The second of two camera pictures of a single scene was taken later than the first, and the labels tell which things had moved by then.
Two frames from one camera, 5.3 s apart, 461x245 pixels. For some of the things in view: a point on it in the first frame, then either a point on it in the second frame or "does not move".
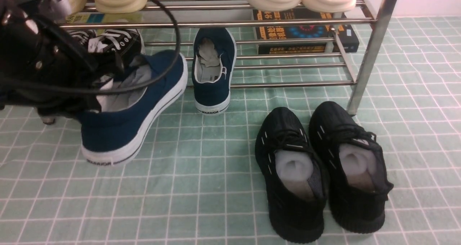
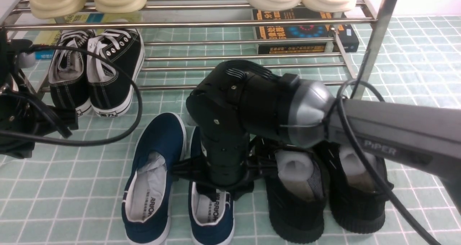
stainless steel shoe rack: x=287 y=36 does not move
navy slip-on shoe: x=214 y=58 to x=211 y=222
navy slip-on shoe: x=110 y=137 to x=147 y=194
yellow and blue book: x=101 y=17 does not move
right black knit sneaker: x=357 y=181 does not move
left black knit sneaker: x=295 y=170 does not move
